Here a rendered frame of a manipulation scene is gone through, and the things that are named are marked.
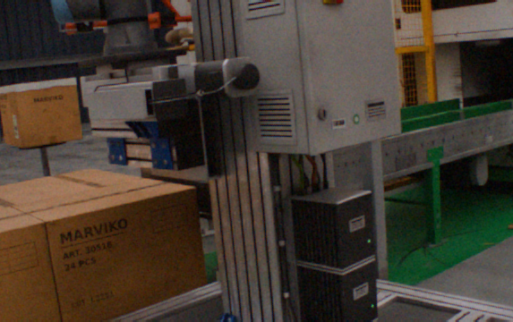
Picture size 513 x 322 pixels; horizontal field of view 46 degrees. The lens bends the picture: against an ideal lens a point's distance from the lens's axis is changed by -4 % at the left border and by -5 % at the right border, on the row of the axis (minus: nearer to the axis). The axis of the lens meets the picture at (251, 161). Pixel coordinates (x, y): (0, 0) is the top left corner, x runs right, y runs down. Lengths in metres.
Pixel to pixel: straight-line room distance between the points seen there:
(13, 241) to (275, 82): 1.05
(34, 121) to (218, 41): 2.54
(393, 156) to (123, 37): 1.56
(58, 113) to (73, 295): 2.08
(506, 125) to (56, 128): 2.74
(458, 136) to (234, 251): 1.84
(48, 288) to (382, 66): 1.29
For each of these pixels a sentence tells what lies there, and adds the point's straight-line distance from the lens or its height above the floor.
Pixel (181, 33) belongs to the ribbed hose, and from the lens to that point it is 2.52.
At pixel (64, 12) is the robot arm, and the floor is 1.17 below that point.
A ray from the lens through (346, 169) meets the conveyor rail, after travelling 2.65.
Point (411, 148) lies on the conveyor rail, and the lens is 2.98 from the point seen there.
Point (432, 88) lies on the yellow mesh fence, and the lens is 4.40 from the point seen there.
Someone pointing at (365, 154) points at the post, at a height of 0.58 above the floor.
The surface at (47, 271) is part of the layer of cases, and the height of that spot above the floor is 0.38.
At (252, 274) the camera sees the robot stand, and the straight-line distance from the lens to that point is 1.71.
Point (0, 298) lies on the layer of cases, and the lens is 2.11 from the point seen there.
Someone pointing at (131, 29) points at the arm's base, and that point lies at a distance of 1.71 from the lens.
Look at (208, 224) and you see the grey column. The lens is 3.80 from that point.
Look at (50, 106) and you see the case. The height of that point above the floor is 0.85.
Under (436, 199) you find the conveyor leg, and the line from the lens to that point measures 3.19.
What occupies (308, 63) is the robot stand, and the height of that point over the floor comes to 0.97.
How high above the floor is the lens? 0.97
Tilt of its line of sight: 9 degrees down
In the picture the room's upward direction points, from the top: 6 degrees counter-clockwise
